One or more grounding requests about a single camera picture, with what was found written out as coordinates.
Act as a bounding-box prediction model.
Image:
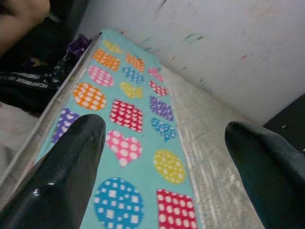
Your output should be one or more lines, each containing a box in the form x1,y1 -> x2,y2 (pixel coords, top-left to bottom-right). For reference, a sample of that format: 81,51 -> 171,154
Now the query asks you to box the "grey patterned mattress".
0,35 -> 266,229

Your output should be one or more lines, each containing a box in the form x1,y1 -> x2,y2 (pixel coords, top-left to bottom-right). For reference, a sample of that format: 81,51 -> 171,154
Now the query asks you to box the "purple cloth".
66,34 -> 92,58

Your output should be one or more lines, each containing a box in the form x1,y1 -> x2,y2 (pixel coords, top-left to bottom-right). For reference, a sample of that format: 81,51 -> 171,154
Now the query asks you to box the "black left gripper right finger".
224,121 -> 305,229

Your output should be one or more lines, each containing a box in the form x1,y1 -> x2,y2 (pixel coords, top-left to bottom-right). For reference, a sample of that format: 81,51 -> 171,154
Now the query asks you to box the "person in black shorts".
0,0 -> 51,57

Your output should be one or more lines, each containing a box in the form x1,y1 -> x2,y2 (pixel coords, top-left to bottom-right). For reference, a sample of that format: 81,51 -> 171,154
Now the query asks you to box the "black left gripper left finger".
0,114 -> 107,229

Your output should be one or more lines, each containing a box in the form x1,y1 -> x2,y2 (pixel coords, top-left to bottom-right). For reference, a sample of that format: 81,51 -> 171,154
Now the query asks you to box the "teal heart-print blanket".
34,28 -> 206,229

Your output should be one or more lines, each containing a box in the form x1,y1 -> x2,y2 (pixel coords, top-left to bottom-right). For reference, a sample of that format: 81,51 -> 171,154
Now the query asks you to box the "black printed bag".
0,53 -> 74,112

